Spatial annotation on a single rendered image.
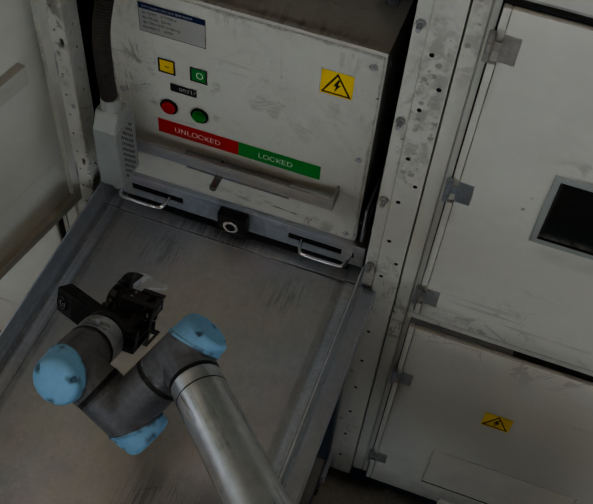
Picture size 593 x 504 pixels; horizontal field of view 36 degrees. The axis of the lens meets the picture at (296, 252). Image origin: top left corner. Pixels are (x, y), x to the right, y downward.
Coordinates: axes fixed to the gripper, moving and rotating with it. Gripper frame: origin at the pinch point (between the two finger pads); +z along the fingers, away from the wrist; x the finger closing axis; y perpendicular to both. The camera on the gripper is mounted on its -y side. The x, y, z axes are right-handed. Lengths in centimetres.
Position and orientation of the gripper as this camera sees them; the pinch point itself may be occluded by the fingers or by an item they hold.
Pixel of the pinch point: (143, 280)
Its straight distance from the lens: 160.3
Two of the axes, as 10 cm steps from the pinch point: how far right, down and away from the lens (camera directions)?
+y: 9.4, 2.9, -1.6
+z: 2.6, -3.5, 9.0
